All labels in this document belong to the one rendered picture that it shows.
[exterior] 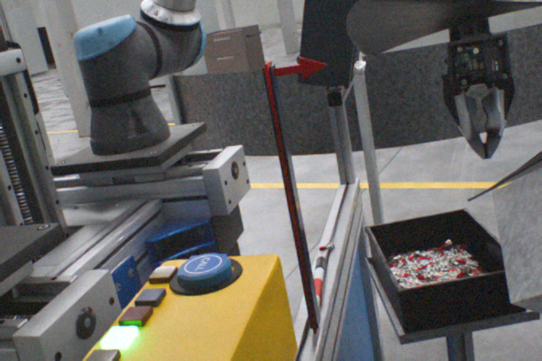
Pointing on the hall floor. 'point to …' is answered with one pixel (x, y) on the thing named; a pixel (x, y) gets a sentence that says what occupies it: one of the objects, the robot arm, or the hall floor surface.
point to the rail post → (371, 296)
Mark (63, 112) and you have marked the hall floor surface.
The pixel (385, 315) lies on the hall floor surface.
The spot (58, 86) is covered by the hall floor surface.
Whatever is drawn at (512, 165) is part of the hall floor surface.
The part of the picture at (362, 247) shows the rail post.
